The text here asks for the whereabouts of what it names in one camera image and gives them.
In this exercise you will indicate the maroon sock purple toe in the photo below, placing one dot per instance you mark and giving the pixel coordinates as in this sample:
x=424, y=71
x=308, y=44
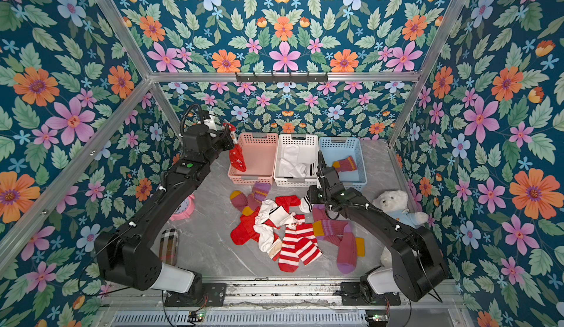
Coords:
x=350, y=249

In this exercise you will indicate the white plastic basket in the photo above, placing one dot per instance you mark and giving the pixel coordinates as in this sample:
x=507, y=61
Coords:
x=309, y=147

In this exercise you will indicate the red plain sock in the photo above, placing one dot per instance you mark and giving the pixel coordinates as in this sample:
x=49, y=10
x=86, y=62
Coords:
x=245, y=232

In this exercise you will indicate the maroon sock yellow toe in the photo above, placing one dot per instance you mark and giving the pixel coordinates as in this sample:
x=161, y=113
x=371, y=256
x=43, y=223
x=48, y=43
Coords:
x=248, y=204

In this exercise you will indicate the black hook rail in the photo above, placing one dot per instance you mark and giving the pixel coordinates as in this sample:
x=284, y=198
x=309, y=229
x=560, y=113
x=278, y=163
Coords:
x=282, y=77

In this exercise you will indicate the maroon sock yellow heel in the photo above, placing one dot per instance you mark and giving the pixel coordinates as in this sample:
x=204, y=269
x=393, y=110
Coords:
x=326, y=229

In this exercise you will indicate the white folded sock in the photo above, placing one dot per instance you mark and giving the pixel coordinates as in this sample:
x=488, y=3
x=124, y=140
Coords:
x=305, y=205

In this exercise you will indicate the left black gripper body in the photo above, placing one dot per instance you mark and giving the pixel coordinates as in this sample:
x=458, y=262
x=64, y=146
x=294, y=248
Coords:
x=215, y=146

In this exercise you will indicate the white teddy bear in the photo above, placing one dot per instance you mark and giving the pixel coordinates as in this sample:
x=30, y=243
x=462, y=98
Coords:
x=395, y=204

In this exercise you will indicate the blue plastic basket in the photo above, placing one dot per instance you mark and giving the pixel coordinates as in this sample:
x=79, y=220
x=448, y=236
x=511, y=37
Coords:
x=337, y=148

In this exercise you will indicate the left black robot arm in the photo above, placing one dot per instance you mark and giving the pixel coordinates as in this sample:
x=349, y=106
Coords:
x=125, y=255

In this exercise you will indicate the red santa sock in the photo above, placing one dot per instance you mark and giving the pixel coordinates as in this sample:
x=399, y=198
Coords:
x=236, y=156

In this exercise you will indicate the white sock black stripes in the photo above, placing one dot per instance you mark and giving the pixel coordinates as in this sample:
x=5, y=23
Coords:
x=310, y=170

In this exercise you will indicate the pink plastic basket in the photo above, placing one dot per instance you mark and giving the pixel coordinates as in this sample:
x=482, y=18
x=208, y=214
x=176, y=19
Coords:
x=259, y=152

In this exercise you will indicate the pink alarm clock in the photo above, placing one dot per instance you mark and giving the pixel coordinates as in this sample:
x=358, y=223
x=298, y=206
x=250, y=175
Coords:
x=185, y=209

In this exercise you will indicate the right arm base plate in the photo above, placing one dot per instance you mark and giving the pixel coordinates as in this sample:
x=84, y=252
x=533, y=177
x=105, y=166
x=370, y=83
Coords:
x=360, y=294

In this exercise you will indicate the red white striped sock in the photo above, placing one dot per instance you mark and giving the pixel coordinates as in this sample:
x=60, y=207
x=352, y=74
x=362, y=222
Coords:
x=307, y=247
x=288, y=260

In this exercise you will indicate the maroon purple cuff sock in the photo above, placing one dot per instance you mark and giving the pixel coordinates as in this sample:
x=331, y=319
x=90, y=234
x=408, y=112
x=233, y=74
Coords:
x=347, y=164

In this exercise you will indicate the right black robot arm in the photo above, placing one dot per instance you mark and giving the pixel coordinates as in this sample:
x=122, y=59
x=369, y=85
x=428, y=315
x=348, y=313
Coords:
x=418, y=266

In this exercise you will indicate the white ribbed sock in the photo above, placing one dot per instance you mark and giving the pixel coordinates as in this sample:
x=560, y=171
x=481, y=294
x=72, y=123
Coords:
x=271, y=216

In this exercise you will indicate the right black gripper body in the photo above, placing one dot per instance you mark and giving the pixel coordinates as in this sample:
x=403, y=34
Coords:
x=322, y=173

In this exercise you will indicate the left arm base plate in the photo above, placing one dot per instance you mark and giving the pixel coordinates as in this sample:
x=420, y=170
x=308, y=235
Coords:
x=199, y=295

